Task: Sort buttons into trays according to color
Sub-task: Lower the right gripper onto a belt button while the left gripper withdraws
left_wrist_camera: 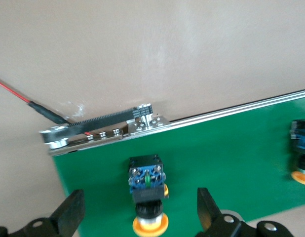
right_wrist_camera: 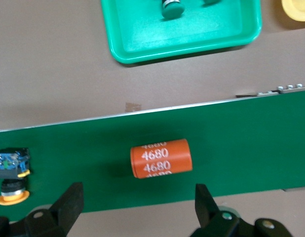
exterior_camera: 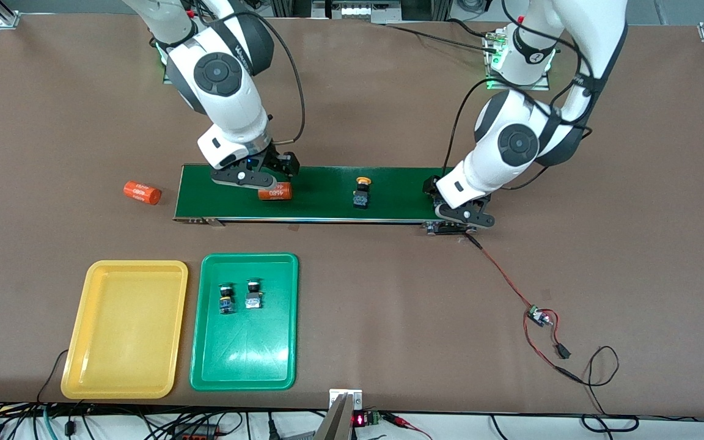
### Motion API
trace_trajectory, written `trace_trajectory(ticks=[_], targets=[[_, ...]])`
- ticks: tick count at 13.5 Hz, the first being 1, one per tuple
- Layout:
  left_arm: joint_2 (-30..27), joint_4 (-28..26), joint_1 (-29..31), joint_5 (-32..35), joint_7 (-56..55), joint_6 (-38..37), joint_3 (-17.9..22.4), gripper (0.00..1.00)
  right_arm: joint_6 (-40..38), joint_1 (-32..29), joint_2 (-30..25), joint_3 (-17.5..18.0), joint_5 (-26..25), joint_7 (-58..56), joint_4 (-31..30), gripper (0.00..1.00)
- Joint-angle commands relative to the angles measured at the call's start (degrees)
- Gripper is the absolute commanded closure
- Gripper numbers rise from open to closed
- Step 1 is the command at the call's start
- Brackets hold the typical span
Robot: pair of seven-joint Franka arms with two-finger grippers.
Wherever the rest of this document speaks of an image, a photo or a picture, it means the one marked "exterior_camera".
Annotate orange 4680 battery cylinder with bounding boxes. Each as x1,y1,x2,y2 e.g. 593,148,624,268
123,181,163,206
258,182,293,202

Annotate green conveyor belt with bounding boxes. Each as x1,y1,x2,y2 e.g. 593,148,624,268
172,164,478,237

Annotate black coiled floor cable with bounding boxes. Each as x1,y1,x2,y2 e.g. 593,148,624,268
581,414,640,433

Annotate grey metal camera stand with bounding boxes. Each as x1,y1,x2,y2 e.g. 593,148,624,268
314,389,364,440

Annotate black base cable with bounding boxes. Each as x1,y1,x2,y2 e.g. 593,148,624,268
383,18,499,56

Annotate orange power strip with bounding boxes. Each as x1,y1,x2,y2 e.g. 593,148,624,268
172,425,221,440

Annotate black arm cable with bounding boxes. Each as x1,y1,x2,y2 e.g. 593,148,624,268
441,0,594,190
205,0,307,147

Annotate green plastic tray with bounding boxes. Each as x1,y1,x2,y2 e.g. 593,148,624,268
189,252,299,392

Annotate green push button switch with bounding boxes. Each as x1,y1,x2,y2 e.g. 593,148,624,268
245,279,265,310
218,283,237,316

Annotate yellow plastic tray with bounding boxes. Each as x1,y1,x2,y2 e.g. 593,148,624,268
60,260,189,400

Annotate yellow push button switch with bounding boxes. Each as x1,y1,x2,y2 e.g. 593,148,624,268
353,177,373,210

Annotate grey background device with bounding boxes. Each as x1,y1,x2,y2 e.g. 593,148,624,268
312,0,402,24

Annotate black switch with red lead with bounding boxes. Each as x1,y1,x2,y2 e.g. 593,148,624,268
544,318,572,359

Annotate thin black table cable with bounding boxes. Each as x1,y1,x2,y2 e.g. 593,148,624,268
35,349,70,405

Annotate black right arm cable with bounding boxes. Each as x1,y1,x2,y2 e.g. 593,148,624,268
205,0,307,147

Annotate small black circuit board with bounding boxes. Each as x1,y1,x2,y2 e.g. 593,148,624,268
524,305,553,328

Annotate red black conveyor cable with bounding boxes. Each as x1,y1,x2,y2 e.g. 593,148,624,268
465,234,533,311

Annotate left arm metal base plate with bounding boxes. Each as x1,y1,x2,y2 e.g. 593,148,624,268
485,27,551,91

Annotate red clip leads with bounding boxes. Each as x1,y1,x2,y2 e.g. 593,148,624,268
383,412,435,440

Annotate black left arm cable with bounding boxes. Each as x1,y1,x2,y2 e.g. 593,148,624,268
441,0,594,190

